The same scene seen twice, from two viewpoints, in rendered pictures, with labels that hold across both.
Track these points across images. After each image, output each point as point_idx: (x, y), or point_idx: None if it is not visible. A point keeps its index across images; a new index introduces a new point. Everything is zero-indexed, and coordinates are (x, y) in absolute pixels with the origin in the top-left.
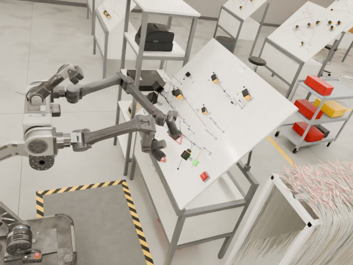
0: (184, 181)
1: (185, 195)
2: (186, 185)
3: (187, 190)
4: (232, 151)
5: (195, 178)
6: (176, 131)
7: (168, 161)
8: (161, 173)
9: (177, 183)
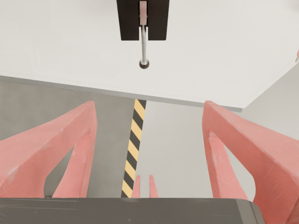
0: (197, 54)
1: (238, 81)
2: (219, 61)
3: (241, 68)
4: None
5: (255, 21)
6: None
7: (22, 43)
8: (52, 87)
9: (168, 73)
